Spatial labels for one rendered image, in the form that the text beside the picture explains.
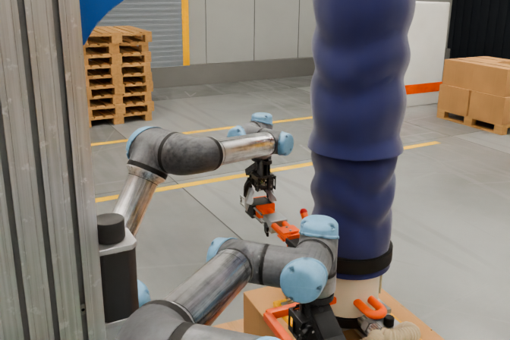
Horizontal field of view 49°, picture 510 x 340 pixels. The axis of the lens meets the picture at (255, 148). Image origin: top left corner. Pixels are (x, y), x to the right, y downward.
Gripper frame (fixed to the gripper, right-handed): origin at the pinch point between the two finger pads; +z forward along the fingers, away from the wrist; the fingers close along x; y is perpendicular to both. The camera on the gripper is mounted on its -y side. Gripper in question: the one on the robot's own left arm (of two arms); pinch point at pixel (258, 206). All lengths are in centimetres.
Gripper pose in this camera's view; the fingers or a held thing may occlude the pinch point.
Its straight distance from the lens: 205.3
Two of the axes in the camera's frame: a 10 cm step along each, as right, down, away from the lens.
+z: -0.1, 9.6, 2.8
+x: 9.2, -1.0, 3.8
